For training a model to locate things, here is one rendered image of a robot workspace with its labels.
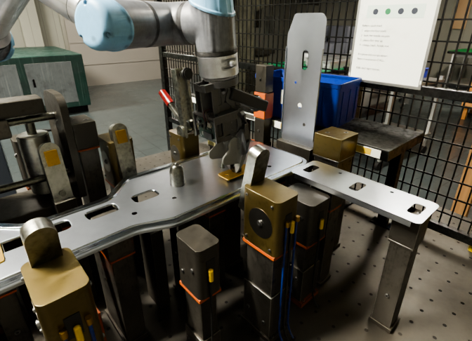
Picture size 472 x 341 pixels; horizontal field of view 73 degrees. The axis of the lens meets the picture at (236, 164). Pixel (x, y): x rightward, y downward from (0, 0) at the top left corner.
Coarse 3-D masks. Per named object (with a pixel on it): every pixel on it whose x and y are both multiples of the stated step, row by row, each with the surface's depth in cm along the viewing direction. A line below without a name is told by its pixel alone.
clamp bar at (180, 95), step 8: (176, 72) 77; (184, 72) 76; (176, 80) 78; (184, 80) 80; (176, 88) 79; (184, 88) 81; (176, 96) 80; (184, 96) 81; (176, 104) 81; (184, 104) 81; (184, 112) 81; (184, 120) 81; (192, 120) 83; (192, 128) 84
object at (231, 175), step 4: (244, 164) 76; (232, 168) 72; (240, 168) 72; (244, 168) 74; (224, 172) 72; (228, 172) 72; (232, 172) 72; (240, 172) 72; (220, 176) 71; (224, 176) 70; (228, 176) 70; (232, 176) 70; (236, 176) 70
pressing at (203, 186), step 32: (192, 160) 81; (288, 160) 81; (128, 192) 65; (160, 192) 65; (192, 192) 65; (224, 192) 65; (0, 224) 55; (96, 224) 55; (128, 224) 55; (160, 224) 56; (0, 288) 43
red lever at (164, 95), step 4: (160, 92) 88; (164, 92) 87; (160, 96) 88; (164, 96) 87; (168, 96) 87; (164, 100) 87; (168, 100) 86; (172, 100) 87; (168, 104) 86; (172, 104) 86; (172, 108) 85; (176, 108) 86; (172, 112) 86; (176, 112) 85; (176, 116) 85; (188, 124) 84; (188, 128) 83; (188, 132) 83
